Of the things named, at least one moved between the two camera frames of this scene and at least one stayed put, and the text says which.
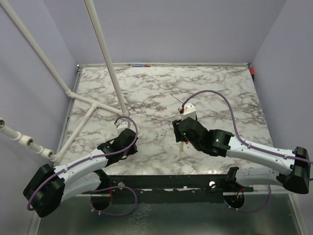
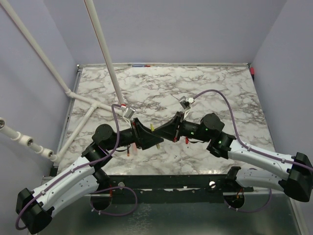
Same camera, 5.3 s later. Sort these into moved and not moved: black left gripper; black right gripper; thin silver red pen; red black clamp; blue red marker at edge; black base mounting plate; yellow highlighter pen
Moved: black right gripper; black left gripper; yellow highlighter pen
Not moved: thin silver red pen; black base mounting plate; red black clamp; blue red marker at edge
